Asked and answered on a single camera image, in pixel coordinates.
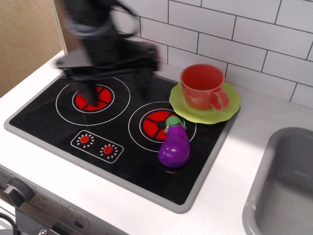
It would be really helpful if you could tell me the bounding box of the black toy stove top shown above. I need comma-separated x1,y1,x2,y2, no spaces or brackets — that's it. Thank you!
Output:
4,74,238,214

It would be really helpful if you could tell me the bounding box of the grey oven knob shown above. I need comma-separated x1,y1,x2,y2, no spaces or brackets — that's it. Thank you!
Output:
4,178,35,208

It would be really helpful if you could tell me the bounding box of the green plastic toy plate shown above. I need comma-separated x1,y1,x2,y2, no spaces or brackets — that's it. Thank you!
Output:
169,83,240,124

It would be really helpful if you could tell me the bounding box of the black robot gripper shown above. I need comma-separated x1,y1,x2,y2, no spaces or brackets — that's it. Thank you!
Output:
56,31,159,107

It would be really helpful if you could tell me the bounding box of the red plastic toy cup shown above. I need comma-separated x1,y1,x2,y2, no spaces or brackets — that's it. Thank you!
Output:
180,64,229,111

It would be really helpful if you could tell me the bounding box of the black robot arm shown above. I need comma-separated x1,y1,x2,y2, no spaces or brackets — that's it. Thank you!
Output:
57,0,158,106

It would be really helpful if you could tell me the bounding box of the grey toy sink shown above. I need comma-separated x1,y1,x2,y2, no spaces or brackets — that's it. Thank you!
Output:
242,127,313,235

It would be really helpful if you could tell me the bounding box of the black cable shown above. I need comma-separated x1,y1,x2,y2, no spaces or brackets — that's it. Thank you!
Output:
110,0,141,39

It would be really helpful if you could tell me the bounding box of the wooden side panel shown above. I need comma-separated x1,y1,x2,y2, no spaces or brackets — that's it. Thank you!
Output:
0,0,81,95

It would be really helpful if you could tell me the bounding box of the grey oven front panel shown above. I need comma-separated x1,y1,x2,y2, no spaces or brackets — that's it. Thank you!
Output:
0,166,125,235

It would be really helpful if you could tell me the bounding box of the purple toy eggplant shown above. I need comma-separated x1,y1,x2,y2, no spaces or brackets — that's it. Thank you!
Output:
158,116,191,168

